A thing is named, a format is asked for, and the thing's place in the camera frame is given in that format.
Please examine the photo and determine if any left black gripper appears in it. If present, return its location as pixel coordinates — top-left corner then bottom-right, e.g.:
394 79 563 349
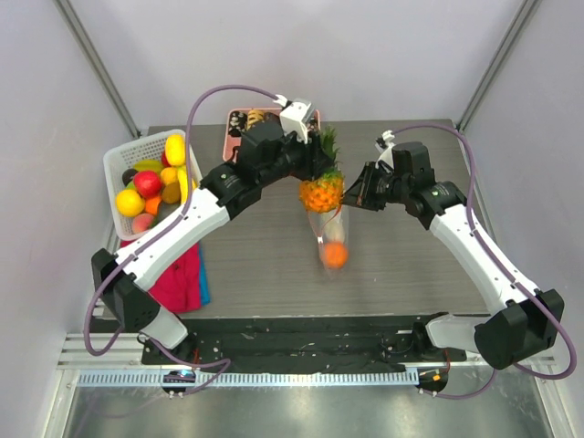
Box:
258 125 333 188

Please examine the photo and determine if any pineapple toy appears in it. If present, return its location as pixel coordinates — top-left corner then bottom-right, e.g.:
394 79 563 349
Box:
299 126 344 214

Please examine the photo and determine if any clear zip top bag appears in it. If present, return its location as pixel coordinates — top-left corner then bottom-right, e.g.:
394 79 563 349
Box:
307 205 349 278

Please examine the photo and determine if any white radish toy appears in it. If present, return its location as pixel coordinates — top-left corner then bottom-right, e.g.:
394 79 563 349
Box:
320 212 346 244

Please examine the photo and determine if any red apple toy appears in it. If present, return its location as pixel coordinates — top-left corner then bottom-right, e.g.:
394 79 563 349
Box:
133 171 163 199

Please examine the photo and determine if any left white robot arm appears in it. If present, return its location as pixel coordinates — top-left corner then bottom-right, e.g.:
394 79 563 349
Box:
91 120 336 364

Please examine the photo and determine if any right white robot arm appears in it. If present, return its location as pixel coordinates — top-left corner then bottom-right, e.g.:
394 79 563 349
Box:
343 141 565 370

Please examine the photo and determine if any yellow brown sushi roll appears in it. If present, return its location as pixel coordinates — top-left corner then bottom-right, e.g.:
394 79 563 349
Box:
245 109 266 130

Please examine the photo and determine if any black floral sushi roll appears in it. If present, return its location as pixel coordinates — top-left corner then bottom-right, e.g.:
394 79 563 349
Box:
227 110 247 138

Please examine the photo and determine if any pink divided tray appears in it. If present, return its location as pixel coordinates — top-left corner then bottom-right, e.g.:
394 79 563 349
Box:
222 107 321 162

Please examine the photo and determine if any yellow banana toy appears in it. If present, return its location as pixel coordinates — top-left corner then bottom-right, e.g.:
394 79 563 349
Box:
176 165 188 204

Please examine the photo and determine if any yellow mango toy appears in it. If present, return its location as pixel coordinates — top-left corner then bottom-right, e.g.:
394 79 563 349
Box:
164 134 186 167

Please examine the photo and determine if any brown kiwi toy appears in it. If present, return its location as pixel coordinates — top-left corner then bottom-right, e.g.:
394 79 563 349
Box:
161 182 182 204

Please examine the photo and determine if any blue folded cloth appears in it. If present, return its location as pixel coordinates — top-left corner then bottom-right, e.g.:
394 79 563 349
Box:
198 246 211 307

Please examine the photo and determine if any peach toy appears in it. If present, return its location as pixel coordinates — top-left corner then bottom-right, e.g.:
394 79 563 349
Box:
131 213 155 234

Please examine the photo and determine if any magenta folded cloth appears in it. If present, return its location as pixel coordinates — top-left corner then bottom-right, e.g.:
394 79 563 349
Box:
149 244 203 314

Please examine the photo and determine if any yellow lemon toy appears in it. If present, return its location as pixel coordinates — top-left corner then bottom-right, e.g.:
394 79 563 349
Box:
115 189 145 218

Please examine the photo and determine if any white plastic fruit basket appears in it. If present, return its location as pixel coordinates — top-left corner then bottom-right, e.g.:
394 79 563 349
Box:
103 130 202 241

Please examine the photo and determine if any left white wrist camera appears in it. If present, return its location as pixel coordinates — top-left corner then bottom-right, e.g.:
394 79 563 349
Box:
274 94 316 144

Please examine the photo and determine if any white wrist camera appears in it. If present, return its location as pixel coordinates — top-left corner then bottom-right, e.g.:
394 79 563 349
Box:
274 94 316 144
375 130 395 172

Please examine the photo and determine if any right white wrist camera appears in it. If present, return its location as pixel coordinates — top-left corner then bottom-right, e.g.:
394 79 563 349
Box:
375 130 395 172

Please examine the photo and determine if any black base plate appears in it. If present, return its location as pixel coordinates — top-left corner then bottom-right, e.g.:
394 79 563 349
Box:
141 314 475 373

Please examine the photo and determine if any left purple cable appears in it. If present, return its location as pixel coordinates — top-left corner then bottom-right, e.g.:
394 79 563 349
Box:
84 85 287 398

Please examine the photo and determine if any white slotted cable duct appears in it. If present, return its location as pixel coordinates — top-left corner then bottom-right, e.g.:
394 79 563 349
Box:
77 369 419 388

